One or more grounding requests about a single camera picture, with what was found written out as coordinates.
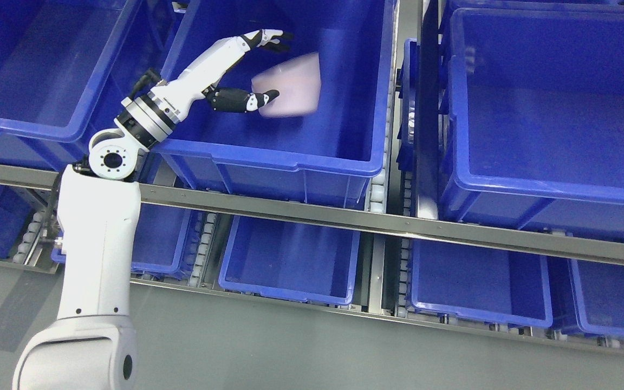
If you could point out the large blue bin right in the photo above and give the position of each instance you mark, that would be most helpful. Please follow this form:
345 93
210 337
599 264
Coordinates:
534 100

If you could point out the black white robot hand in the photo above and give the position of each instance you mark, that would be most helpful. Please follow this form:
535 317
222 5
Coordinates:
200 79

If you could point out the metal shelf rack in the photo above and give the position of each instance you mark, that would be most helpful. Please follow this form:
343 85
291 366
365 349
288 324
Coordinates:
21 230

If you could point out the large blue bin upper left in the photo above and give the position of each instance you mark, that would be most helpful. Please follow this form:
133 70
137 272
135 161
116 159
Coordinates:
65 66

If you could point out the large blue bin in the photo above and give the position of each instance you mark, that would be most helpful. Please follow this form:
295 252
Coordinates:
65 66
534 100
327 157

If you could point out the large blue bin centre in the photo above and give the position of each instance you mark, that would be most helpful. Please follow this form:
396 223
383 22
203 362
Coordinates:
327 157

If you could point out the pink bowl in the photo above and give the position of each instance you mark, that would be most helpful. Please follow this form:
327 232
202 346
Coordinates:
298 82

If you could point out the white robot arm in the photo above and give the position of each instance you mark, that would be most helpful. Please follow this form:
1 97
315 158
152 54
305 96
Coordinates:
92 343

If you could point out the blue bin lower centre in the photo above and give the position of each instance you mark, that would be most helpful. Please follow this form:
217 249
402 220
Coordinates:
293 262

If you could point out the blue bin lower left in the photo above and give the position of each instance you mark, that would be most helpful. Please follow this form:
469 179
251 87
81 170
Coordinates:
163 241

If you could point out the blue bin far lower right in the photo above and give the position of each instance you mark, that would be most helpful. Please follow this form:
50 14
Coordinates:
587 297

